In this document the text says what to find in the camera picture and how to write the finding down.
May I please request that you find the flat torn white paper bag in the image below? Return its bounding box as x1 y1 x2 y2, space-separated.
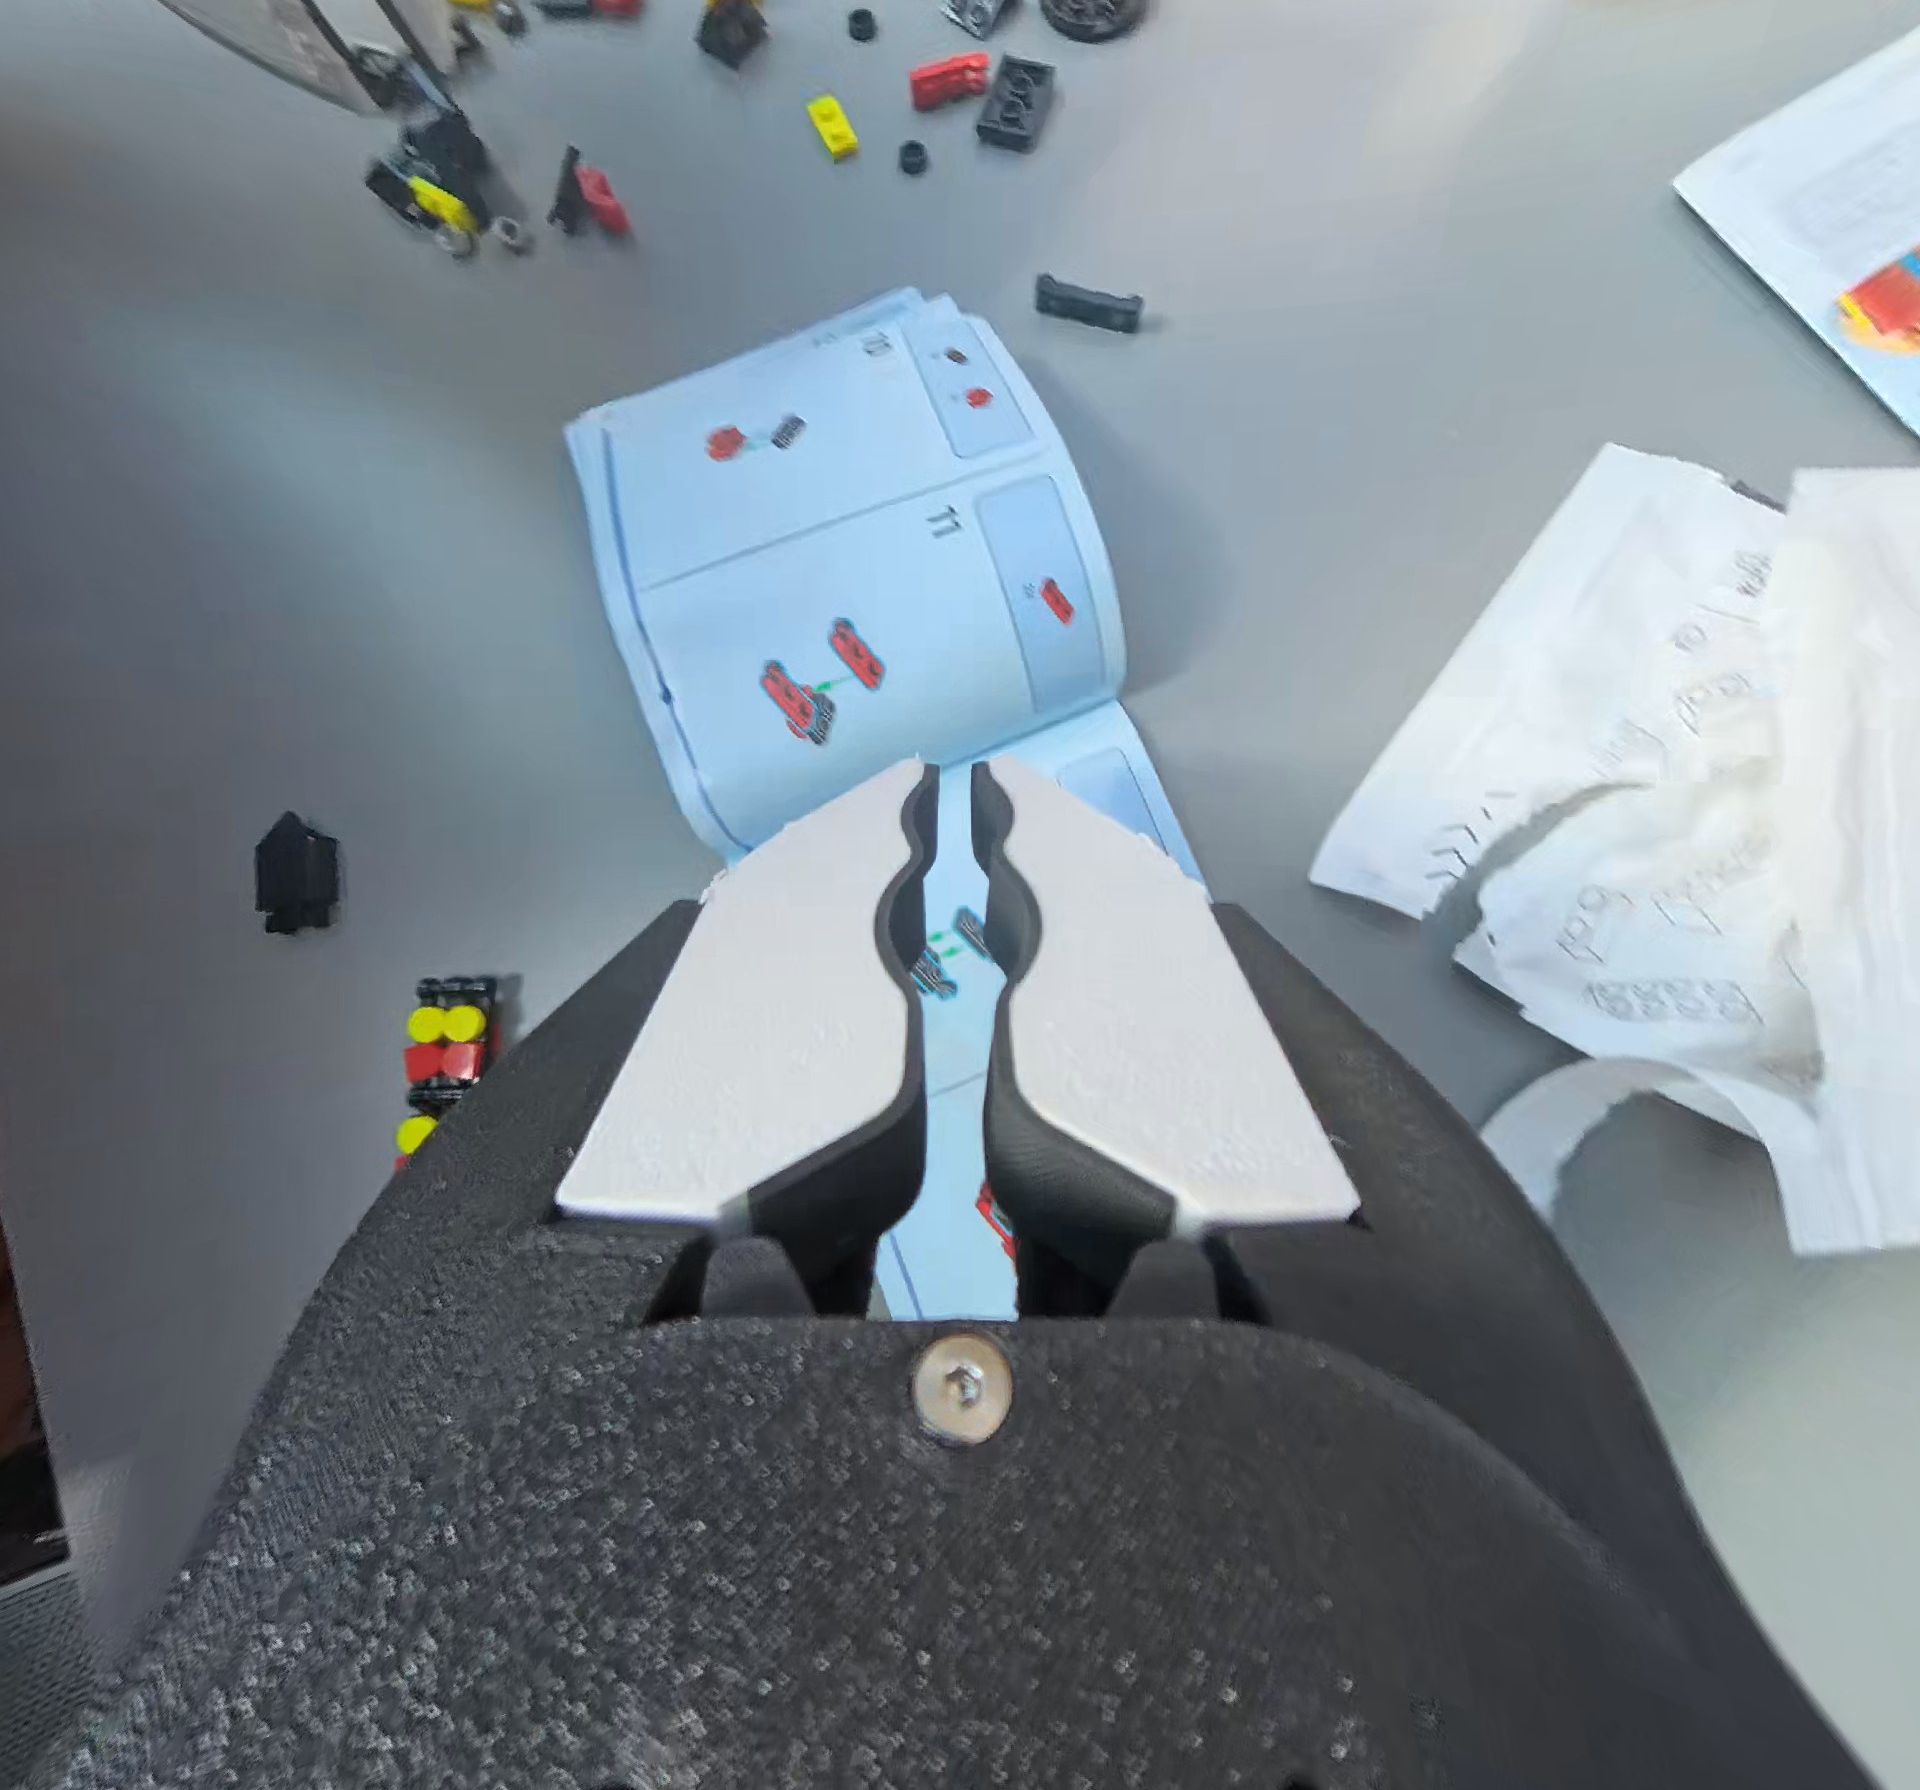
1310 444 1794 923

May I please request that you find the black red yellow brick strip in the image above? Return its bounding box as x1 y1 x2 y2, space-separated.
394 976 504 1177

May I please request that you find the red and black brick piece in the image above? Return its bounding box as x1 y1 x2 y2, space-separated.
547 144 635 240

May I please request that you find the small black yellow brick assembly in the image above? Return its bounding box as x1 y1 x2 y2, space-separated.
366 108 534 260

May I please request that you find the grey desk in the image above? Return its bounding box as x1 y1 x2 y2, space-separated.
0 0 1920 1790

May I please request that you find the long black brick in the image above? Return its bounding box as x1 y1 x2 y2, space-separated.
1034 273 1146 334

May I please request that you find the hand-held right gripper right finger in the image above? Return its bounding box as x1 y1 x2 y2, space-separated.
970 755 1362 1243

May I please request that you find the black pointed flag brick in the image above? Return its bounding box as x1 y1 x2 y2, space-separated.
251 811 345 936

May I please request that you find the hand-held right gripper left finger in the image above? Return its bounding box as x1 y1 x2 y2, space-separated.
554 755 943 1243

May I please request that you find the white and blue leaflet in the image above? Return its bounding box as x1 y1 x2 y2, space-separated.
1673 21 1920 441

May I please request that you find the open blue instruction booklet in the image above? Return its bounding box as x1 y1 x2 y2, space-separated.
564 288 1208 1321

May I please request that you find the crumpled torn white paper bag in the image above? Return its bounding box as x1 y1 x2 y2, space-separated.
1452 471 1920 1260

